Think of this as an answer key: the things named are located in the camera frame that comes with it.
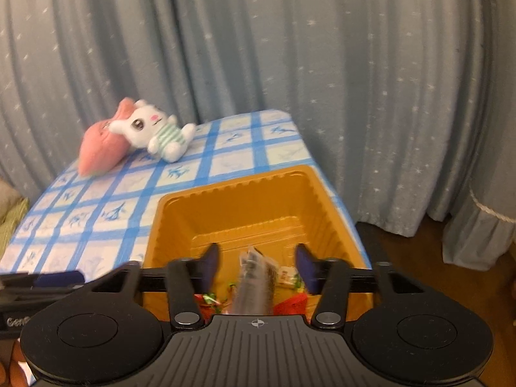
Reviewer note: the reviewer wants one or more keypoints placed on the green zigzag cushion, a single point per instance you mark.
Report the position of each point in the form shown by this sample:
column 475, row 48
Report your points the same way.
column 10, row 229

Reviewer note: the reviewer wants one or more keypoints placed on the grey-blue star curtain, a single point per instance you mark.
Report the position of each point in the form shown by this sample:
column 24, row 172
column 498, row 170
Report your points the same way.
column 322, row 48

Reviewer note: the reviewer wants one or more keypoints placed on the pink plush toy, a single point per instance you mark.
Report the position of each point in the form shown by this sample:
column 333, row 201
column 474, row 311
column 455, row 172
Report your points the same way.
column 100, row 149

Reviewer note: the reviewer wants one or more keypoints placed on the white bunny plush toy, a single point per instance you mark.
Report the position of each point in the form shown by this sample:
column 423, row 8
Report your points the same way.
column 161, row 137

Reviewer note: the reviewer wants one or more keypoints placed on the grey snack packet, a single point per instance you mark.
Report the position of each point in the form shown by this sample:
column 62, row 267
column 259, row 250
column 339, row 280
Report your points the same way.
column 256, row 286

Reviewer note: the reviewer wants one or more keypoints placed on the lace trimmed grey cloth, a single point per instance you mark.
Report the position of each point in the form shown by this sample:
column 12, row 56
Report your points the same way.
column 475, row 234

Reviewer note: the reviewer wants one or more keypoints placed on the beige cushion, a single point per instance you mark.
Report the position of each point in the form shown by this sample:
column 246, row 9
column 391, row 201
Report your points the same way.
column 8, row 199

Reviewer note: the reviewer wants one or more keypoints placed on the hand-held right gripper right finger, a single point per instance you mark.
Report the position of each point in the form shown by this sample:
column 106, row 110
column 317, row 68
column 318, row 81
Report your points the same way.
column 303, row 268

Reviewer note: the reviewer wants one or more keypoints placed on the yellow candy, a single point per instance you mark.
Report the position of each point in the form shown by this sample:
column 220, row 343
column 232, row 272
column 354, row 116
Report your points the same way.
column 287, row 274

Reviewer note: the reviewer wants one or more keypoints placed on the red green candy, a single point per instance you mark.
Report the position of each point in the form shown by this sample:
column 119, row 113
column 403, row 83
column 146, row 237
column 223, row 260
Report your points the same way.
column 209, row 300

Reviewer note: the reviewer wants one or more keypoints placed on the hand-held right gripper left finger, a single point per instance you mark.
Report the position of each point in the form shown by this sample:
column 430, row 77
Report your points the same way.
column 210, row 268

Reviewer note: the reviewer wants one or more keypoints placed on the person's left hand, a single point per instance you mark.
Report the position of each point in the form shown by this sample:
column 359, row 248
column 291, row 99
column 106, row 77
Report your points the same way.
column 14, row 371

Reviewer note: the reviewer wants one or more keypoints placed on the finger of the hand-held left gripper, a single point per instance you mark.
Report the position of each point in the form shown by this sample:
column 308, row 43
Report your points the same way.
column 56, row 279

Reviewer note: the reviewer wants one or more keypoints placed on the large red snack packet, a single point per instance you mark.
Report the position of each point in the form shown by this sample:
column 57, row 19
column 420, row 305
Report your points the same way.
column 290, row 304

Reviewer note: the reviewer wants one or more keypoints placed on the orange plastic tray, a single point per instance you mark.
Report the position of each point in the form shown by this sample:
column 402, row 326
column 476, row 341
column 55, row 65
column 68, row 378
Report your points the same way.
column 250, row 209

